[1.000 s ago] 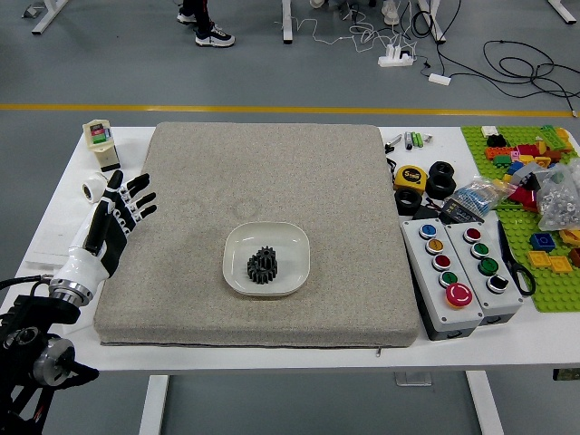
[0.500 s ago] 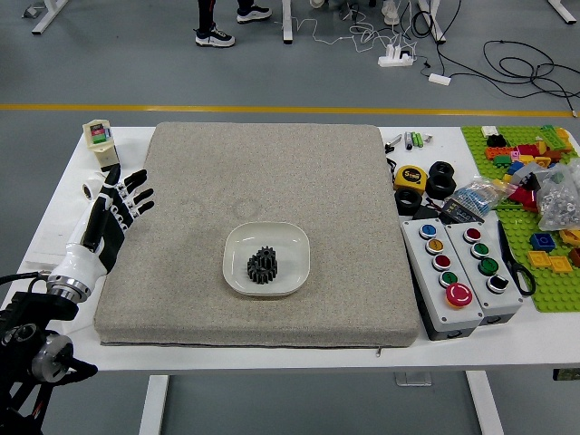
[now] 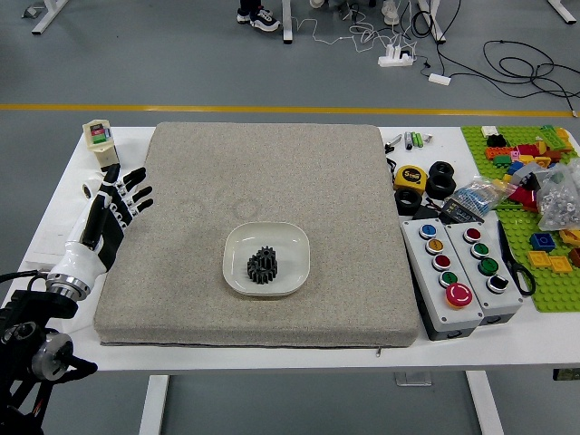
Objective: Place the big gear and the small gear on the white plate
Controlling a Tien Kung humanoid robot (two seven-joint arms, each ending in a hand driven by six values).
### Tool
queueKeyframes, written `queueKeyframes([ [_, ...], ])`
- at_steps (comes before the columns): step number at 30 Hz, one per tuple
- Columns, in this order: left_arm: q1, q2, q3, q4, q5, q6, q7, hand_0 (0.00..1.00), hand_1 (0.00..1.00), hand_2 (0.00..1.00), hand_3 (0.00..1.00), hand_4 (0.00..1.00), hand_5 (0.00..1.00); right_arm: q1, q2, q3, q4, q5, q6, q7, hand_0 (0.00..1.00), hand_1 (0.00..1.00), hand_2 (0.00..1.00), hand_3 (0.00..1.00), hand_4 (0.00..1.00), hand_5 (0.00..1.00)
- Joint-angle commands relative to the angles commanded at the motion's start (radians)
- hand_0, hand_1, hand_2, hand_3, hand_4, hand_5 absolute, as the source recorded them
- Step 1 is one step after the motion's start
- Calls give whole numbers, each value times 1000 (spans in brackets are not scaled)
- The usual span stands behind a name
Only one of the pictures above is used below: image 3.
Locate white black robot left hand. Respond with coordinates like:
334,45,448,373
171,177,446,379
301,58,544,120
47,163,154,291

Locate big black gear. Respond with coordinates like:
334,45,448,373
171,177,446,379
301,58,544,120
246,252,280,285

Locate small black gear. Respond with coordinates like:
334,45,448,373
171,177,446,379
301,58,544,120
255,246,279,269

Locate grey five-button control box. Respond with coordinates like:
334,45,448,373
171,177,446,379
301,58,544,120
400,217,485,342

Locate grey four-button control box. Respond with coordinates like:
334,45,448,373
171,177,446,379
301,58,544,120
443,220,525,326

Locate white pipe fitting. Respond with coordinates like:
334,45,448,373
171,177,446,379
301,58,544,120
81,174,103,200

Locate white square bowl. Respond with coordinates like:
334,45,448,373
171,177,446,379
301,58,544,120
221,220,312,298

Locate grey-brown cushion mat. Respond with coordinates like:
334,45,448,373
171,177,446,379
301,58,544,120
92,121,421,349

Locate white background table leg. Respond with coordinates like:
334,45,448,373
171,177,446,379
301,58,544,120
547,0,579,24
31,0,72,35
416,0,448,45
281,0,294,45

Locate person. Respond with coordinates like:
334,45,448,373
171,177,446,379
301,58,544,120
236,0,282,32

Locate yellow tape measure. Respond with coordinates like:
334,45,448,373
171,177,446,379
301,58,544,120
392,164,429,193

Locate black flat pouch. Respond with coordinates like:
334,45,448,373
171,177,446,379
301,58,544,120
414,204,448,223

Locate white power strip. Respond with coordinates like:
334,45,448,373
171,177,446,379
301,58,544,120
378,44,416,68

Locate black display module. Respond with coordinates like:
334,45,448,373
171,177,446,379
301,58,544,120
441,198,485,226

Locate plastic bag of blue parts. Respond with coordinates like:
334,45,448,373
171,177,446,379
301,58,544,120
441,177,513,218

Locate black scissors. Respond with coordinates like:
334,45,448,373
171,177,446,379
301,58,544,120
497,220,537,298

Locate green brick baseplate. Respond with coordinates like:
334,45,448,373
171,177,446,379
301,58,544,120
460,124,580,314

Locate red brick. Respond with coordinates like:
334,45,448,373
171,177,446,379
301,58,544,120
509,185,538,209

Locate blue square brick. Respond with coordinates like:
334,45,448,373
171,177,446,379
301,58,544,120
529,232,557,252

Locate plastic bag of metal screws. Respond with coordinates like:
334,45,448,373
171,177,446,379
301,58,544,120
532,158,580,232

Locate long green brick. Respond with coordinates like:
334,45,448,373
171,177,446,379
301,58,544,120
538,125,572,150

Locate beige switch box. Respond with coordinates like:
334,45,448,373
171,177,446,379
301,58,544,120
82,119,121,172

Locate grey under-table bracket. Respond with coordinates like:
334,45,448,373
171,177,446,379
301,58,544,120
392,371,432,387

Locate white floor cable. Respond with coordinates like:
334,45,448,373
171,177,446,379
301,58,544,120
274,8,418,55

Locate black floor cable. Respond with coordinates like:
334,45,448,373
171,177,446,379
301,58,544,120
482,39,580,114

